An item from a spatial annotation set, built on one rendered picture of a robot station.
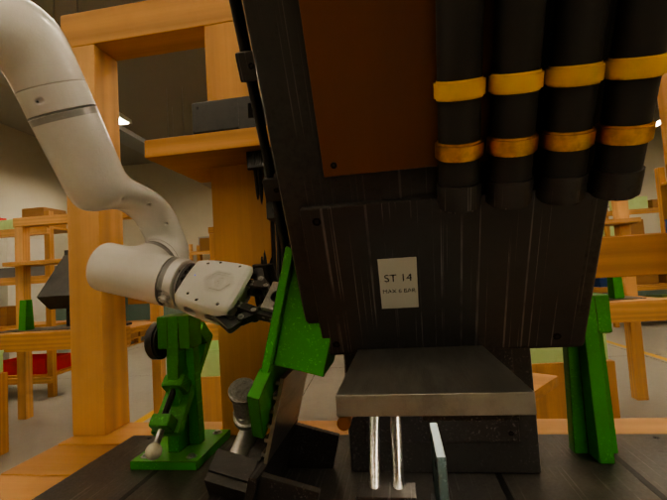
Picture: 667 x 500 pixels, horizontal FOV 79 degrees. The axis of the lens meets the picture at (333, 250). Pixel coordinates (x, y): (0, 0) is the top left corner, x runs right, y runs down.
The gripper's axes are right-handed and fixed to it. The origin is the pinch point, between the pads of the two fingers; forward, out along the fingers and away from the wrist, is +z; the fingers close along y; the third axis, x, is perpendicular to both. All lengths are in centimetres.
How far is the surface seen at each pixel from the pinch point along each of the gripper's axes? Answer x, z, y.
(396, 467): -4.8, 21.6, -20.8
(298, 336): -5.4, 6.6, -8.2
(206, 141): -9.1, -25.4, 29.8
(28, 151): 410, -789, 552
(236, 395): -0.2, 0.4, -15.8
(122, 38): -18, -60, 56
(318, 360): -3.6, 9.8, -9.9
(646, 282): 455, 439, 559
